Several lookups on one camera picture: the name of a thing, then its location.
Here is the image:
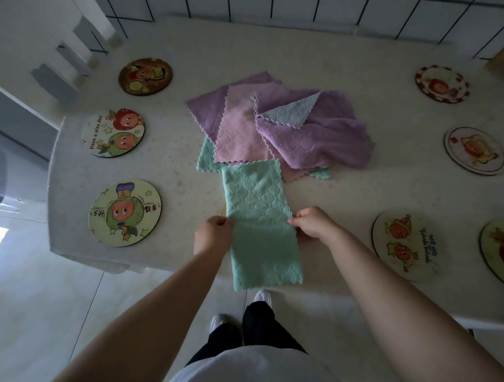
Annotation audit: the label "person's left hand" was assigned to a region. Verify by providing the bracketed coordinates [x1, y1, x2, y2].
[193, 215, 235, 259]

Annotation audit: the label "person's right hand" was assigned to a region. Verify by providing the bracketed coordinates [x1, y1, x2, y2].
[287, 206, 340, 247]

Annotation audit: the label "green character round coaster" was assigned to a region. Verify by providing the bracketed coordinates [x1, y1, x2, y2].
[88, 179, 162, 248]

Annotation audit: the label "two peach figures coaster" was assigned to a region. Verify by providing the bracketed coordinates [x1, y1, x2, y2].
[371, 212, 440, 283]

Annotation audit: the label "have a nice day coaster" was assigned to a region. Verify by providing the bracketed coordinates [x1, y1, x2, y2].
[81, 108, 145, 158]

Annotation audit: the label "brown cartoon coaster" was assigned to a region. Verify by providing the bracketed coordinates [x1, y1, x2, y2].
[118, 58, 174, 97]

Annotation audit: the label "white cartoon coaster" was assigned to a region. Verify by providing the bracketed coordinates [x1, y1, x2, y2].
[444, 126, 504, 176]

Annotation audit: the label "edge coaster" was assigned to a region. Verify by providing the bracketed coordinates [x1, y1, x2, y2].
[479, 220, 504, 284]

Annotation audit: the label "red rimmed small coaster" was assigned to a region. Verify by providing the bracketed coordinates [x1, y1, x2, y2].
[414, 65, 471, 104]

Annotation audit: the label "person's left forearm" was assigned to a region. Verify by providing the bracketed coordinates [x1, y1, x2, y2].
[53, 248, 233, 382]

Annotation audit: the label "person's right forearm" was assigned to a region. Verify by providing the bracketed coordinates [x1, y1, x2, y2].
[322, 226, 504, 382]

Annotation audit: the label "person's right white shoe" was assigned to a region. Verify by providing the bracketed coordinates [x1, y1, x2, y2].
[253, 289, 273, 310]

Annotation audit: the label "person's white shoe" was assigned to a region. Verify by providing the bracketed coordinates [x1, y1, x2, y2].
[208, 313, 231, 335]
[253, 289, 273, 310]

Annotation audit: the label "person's left white shoe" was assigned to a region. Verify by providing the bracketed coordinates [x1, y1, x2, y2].
[208, 313, 231, 335]

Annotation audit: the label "person's black trousers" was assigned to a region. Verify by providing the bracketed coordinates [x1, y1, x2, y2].
[185, 301, 308, 367]

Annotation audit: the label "person's white shirt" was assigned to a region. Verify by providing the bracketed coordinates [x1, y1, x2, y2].
[169, 345, 339, 382]

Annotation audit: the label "cream speckled tablecloth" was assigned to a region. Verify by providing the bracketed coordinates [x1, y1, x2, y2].
[47, 15, 504, 327]

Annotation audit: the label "white cabinet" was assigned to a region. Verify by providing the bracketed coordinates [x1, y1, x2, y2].
[0, 86, 64, 205]

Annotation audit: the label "white slatted chair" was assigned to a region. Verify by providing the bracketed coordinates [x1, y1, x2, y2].
[0, 0, 123, 119]

